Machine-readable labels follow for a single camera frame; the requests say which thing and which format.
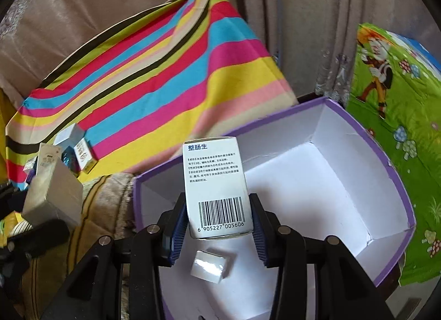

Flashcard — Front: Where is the rainbow striped cloth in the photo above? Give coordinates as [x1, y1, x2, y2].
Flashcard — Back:
[5, 0, 299, 191]

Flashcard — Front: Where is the yellow leather cushion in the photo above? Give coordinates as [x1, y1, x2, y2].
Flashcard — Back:
[0, 91, 16, 169]

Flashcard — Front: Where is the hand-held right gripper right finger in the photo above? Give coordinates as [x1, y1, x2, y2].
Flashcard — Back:
[249, 192, 404, 320]

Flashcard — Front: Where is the white box with gold print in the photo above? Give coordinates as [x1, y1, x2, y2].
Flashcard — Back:
[74, 137, 97, 173]

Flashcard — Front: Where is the teal glossy box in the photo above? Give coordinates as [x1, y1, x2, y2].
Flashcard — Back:
[61, 146, 77, 173]

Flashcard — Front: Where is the large white cardboard box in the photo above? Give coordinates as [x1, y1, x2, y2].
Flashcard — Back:
[22, 143, 84, 228]

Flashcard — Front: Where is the beige plush sofa cover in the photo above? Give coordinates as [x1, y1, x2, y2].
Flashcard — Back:
[0, 0, 441, 114]

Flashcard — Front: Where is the white rectangular box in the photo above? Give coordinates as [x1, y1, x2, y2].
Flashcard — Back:
[54, 123, 86, 147]

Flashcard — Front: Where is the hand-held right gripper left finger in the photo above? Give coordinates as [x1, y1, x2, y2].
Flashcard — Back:
[39, 192, 188, 320]

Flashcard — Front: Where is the purple cardboard storage box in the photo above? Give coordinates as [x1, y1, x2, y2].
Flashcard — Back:
[133, 97, 417, 320]

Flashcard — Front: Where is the small blue and white box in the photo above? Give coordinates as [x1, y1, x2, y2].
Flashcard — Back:
[23, 156, 39, 190]

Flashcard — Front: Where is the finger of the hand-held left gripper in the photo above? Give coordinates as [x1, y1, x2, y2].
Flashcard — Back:
[0, 182, 23, 219]
[7, 218, 71, 255]

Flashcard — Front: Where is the white barcode medicine box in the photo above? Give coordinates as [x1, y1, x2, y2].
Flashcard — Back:
[182, 136, 256, 240]

